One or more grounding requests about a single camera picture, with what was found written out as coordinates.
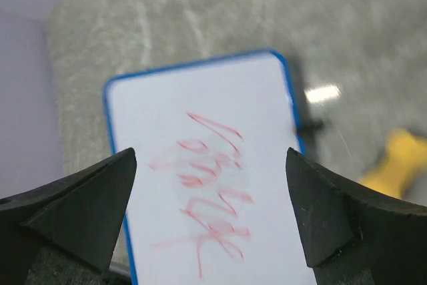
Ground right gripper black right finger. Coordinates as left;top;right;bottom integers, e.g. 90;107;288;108
286;148;426;284

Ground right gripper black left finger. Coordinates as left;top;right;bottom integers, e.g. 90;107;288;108
1;148;137;284

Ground yellow whiteboard eraser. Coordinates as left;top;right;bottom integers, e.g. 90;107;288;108
359;129;426;200

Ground blue-framed whiteboard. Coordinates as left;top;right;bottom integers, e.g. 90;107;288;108
103;49;315;284

